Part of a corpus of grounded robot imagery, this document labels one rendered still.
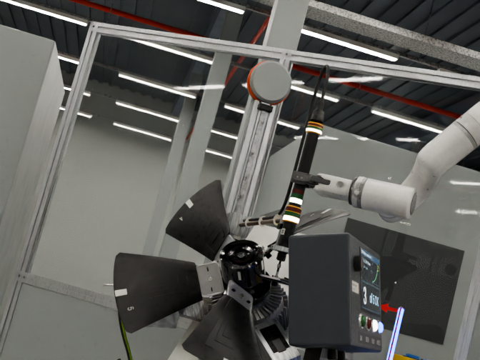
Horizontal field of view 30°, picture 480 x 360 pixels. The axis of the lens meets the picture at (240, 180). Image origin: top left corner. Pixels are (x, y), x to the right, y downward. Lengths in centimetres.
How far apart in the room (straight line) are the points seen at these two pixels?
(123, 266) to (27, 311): 118
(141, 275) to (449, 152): 88
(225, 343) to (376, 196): 54
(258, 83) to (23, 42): 147
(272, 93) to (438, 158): 98
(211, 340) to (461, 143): 81
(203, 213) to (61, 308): 106
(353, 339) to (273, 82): 180
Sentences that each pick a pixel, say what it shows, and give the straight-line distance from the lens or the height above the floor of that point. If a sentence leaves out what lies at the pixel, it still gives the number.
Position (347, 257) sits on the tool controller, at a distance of 153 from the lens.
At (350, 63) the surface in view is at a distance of 330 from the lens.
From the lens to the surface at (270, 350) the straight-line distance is 238.
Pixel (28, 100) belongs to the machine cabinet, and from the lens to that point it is 424.
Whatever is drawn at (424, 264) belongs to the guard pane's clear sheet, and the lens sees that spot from 308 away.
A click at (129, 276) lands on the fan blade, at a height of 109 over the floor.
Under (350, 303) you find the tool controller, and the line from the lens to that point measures 152.
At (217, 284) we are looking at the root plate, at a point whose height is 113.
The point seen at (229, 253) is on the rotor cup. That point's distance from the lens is 243.
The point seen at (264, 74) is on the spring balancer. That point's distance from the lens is 320.
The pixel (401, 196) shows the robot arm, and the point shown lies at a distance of 235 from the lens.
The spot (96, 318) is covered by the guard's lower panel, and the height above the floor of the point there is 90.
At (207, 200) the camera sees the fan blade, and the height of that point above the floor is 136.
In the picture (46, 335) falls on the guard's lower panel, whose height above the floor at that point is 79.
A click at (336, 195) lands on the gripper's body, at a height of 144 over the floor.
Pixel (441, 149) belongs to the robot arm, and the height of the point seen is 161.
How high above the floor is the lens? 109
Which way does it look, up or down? 8 degrees up
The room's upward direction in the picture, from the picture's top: 15 degrees clockwise
